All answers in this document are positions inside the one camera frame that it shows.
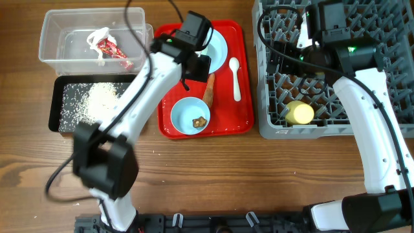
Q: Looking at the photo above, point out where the light blue plate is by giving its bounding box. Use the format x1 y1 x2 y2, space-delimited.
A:
196 30 228 74

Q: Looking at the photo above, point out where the orange carrot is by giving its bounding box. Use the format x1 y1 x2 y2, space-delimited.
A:
202 73 215 108

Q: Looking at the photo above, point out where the light blue bowl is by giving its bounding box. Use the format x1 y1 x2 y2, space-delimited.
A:
170 97 211 135

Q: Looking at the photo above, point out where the brown food scrap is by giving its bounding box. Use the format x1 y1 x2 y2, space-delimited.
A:
192 116 208 128

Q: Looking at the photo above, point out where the yellow plastic cup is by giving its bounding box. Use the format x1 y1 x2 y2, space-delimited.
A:
285 100 314 125

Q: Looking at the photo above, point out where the red snack wrapper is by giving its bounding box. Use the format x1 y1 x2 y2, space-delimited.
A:
97 39 135 71

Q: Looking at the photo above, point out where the white tissue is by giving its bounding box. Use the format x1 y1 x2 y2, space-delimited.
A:
87 27 117 66

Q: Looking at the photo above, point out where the pile of white rice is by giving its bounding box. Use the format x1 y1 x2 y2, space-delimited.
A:
58 82 129 133

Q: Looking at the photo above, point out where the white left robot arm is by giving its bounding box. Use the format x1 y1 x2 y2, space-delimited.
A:
72 36 211 232

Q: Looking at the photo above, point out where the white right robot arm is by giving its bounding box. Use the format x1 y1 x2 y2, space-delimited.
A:
269 38 413 232

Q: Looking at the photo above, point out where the grey dishwasher rack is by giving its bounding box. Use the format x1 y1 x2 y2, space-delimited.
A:
252 1 413 146

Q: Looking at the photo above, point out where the white plastic spoon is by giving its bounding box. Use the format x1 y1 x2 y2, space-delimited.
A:
229 57 241 102

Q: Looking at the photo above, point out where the red serving tray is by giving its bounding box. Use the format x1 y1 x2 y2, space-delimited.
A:
157 19 254 139

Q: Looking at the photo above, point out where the clear plastic bin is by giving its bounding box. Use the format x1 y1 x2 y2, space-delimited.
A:
38 8 146 76

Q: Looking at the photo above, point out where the black plastic tray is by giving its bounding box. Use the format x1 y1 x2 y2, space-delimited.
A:
49 74 136 133

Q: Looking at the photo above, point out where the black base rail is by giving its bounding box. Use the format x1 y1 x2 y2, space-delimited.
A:
73 212 311 233

